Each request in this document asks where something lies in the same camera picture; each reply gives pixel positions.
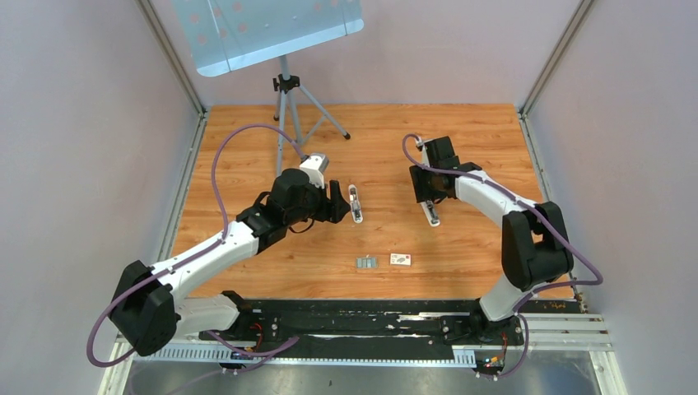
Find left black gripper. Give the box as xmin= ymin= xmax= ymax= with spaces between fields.
xmin=285 ymin=177 xmax=350 ymax=226

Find white stapler body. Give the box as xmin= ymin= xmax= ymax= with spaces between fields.
xmin=420 ymin=200 xmax=440 ymax=227

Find grey staple strips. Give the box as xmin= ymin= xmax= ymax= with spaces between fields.
xmin=356 ymin=257 xmax=378 ymax=269

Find white staple box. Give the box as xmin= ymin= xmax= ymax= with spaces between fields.
xmin=389 ymin=253 xmax=412 ymax=267

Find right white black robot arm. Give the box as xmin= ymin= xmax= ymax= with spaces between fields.
xmin=409 ymin=136 xmax=574 ymax=344

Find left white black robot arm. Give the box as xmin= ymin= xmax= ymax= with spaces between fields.
xmin=108 ymin=169 xmax=351 ymax=356

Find grey tripod stand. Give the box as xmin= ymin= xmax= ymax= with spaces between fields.
xmin=272 ymin=54 xmax=351 ymax=177

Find silver perforated music stand tray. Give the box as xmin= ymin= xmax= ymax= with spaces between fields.
xmin=171 ymin=0 xmax=364 ymax=77

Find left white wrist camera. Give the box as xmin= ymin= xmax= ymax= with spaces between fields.
xmin=299 ymin=152 xmax=329 ymax=189

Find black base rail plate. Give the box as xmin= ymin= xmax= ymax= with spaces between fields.
xmin=198 ymin=298 xmax=582 ymax=367

